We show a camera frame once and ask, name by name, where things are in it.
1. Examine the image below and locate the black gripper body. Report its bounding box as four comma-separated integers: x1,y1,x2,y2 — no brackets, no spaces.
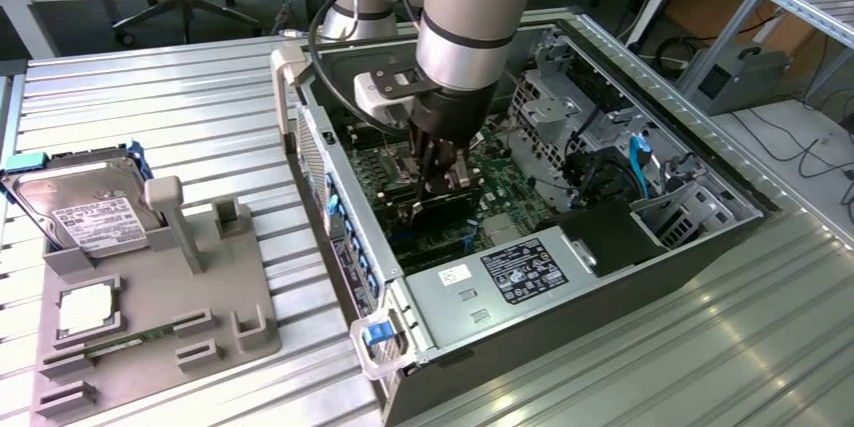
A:
405,79,499,145

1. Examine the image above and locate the CPU socket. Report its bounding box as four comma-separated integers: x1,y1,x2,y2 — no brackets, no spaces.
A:
391,146,421,184

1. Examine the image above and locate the green motherboard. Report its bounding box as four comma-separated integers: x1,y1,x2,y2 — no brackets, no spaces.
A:
345,111,568,273

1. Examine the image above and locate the silver metal drive cage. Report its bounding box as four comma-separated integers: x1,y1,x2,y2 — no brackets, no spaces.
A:
509,69,639,208

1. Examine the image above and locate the silver finned chipset heat sink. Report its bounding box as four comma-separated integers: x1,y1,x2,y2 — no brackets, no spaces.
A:
483,216,528,243

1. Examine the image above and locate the blue card retention bar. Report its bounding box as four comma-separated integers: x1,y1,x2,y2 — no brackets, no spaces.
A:
324,174,387,298

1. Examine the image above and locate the long black expansion slot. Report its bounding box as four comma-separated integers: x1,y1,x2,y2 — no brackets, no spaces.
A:
392,239,468,261
399,246,472,272

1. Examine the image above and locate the white square code sticker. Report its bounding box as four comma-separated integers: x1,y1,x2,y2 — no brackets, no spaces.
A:
436,266,473,287

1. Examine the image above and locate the black power supply label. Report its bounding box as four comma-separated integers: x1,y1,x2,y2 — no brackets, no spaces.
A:
479,235,568,306

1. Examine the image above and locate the grey power supply unit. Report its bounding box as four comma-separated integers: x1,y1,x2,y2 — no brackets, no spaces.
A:
403,224,601,353

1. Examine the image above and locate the silver disk bay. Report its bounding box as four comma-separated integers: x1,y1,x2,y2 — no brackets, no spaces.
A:
629,179,765,251

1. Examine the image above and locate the open black PC case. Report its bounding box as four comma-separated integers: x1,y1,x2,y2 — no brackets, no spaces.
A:
269,9,779,427

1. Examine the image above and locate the blue case latch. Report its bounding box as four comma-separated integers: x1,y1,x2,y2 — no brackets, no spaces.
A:
361,324,393,347

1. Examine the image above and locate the black office chair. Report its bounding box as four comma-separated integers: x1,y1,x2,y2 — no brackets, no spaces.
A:
109,0,262,47

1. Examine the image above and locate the grey plastic parts rack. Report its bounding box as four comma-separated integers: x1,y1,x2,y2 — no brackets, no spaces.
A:
30,175,285,421

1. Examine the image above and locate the hard disk with blue carrier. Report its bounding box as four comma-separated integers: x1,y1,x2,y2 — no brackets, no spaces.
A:
0,139,168,259

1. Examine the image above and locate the green RAM stick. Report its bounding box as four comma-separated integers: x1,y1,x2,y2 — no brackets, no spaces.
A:
85,324,178,356

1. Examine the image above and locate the silver CPU chip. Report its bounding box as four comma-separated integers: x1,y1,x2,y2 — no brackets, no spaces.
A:
56,286,121,341

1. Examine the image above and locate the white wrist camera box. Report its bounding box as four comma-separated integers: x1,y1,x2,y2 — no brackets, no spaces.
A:
350,69,441,131

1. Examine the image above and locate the black SATA wire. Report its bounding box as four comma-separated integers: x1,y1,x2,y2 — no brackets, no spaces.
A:
563,146,633,209

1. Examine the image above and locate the dark camera cable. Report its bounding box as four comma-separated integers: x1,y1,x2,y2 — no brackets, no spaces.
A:
306,0,412,138

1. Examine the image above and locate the blue SATA wire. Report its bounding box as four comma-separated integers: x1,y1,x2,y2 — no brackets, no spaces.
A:
625,131,659,203

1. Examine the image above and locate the grey control box with handle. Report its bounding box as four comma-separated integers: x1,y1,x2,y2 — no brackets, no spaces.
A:
676,44,792,117

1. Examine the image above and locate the aluminium profile frame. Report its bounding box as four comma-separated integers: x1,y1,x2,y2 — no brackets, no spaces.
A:
692,0,854,108

